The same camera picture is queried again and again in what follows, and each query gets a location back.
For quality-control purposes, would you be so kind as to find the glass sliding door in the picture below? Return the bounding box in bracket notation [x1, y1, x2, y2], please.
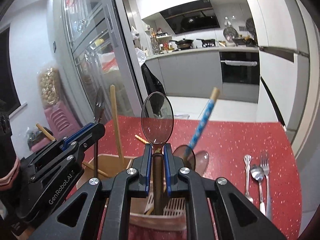
[48, 0, 147, 125]

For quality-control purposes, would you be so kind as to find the black wok on stove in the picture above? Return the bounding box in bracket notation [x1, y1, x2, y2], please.
[170, 38, 193, 50]

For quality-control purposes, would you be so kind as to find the black built-in oven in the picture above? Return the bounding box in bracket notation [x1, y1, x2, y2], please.
[220, 51, 260, 85]

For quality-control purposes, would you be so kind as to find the long steel fork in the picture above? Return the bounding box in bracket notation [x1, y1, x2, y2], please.
[260, 151, 272, 221]

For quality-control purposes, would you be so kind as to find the beige cutlery holder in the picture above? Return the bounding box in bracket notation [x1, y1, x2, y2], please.
[76, 154, 187, 239]

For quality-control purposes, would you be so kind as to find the pink plastic stool stack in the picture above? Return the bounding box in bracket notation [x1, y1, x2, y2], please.
[44, 101, 80, 139]

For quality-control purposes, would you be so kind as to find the bag of nuts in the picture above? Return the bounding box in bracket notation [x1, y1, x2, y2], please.
[37, 67, 61, 109]

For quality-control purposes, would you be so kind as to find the white handled spoon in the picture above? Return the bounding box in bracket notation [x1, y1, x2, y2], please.
[250, 164, 266, 215]

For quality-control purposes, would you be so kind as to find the dark translucent plastic spoon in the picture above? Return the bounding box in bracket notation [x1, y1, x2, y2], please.
[141, 92, 174, 215]

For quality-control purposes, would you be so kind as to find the short steel fork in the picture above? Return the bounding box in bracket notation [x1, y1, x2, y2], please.
[244, 154, 253, 203]

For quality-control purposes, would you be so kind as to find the white refrigerator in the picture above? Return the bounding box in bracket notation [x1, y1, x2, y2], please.
[247, 0, 310, 131]

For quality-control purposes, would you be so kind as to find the black range hood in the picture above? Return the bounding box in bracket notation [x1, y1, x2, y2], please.
[160, 0, 220, 34]

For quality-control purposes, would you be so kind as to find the blue patterned wooden chopstick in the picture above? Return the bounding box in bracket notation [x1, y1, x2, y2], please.
[188, 87, 220, 149]

